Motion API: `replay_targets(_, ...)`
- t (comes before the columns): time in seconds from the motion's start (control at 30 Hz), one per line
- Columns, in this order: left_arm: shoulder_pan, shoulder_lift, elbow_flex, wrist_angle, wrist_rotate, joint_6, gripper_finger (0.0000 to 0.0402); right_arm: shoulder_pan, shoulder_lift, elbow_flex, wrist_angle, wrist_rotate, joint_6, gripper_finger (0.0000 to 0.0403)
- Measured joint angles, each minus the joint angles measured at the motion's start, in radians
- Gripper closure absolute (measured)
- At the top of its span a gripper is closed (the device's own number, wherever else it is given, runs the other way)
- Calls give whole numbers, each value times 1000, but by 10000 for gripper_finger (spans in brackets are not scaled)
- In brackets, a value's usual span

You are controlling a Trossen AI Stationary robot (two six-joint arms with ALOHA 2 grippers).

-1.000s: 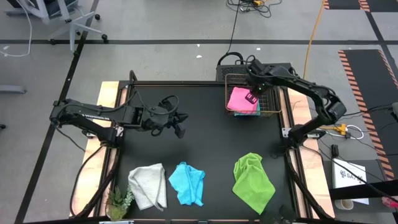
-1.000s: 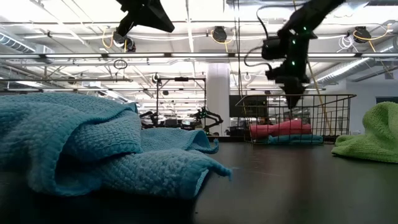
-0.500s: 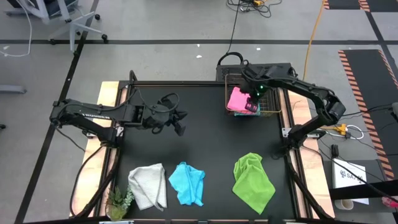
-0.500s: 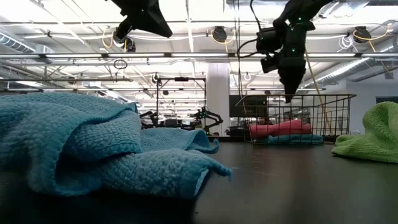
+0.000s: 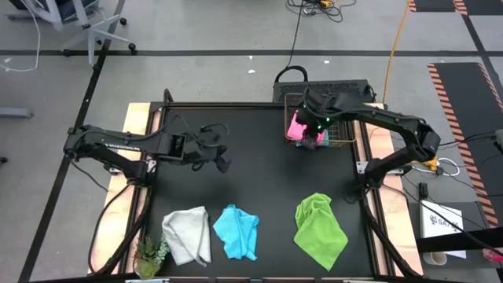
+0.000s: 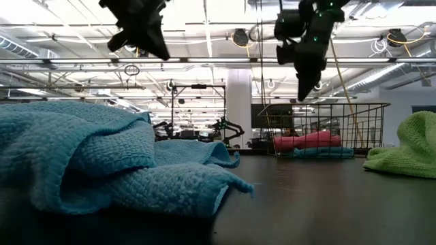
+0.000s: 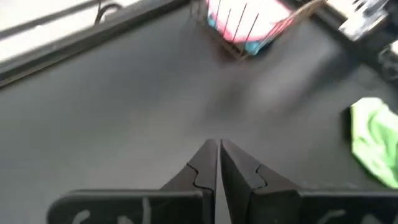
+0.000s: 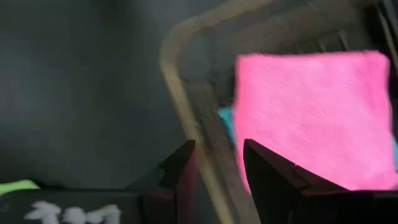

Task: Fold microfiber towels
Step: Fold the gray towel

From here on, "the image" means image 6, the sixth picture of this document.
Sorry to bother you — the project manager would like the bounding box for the white coiled cable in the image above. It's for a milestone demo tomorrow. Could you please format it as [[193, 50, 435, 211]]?
[[369, 36, 389, 58]]

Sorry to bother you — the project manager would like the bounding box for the black wire basket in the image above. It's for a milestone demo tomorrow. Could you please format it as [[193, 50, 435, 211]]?
[[258, 103, 391, 158]]

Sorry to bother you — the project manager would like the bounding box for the black monitor screen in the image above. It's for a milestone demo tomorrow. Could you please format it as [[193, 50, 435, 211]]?
[[251, 103, 294, 129]]

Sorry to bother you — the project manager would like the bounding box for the long ceiling light bar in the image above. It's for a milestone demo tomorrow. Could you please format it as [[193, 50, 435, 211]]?
[[0, 56, 436, 65]]

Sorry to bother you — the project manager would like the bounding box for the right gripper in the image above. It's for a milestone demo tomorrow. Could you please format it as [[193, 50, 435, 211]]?
[[276, 12, 345, 102]]

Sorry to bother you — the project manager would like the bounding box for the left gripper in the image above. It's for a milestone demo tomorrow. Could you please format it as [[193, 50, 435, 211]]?
[[108, 3, 171, 61]]

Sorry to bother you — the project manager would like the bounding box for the light blue microfiber towel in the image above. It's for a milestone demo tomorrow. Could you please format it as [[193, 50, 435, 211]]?
[[0, 101, 255, 218]]

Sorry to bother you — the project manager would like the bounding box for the green microfiber towel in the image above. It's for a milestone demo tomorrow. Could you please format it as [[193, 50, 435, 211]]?
[[362, 110, 436, 180]]

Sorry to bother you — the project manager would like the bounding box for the dark wall window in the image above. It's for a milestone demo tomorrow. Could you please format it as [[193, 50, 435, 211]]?
[[411, 104, 436, 114]]

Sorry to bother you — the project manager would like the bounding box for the teal microfiber towel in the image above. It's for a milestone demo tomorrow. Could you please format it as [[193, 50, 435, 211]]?
[[292, 146, 355, 158]]

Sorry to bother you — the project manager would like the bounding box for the silver ventilation duct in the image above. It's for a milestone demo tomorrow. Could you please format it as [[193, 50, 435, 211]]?
[[0, 35, 61, 69], [335, 39, 436, 98]]

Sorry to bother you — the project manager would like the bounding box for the pink microfiber towel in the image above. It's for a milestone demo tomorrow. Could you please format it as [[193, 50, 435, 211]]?
[[273, 131, 342, 152]]

